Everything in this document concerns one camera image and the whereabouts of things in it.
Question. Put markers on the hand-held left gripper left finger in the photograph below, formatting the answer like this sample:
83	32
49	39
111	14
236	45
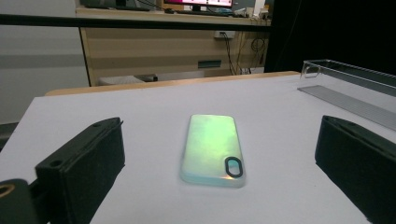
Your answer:
84	161

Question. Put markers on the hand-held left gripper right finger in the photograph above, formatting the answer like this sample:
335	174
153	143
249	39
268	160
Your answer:
358	165

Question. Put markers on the iridescent phone case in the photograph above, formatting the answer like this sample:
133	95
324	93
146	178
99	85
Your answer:
208	146

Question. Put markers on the clear plastic box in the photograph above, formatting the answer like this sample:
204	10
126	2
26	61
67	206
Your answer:
355	102

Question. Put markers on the white table mat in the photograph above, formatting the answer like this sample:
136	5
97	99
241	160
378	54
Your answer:
274	193

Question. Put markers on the white cabinet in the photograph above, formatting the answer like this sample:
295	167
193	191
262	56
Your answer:
40	81

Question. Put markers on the light wooden desk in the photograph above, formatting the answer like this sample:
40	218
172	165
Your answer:
149	49

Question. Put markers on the black curtain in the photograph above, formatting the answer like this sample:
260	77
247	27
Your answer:
336	31

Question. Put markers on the grey desk label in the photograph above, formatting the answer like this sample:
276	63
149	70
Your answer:
209	63

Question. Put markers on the white power outlet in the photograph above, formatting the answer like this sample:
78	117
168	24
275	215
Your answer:
224	34

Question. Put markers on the computer monitor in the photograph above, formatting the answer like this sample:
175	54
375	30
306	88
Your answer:
199	2

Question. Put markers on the black horizontal frame bar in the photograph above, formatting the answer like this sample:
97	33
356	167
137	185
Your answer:
124	23

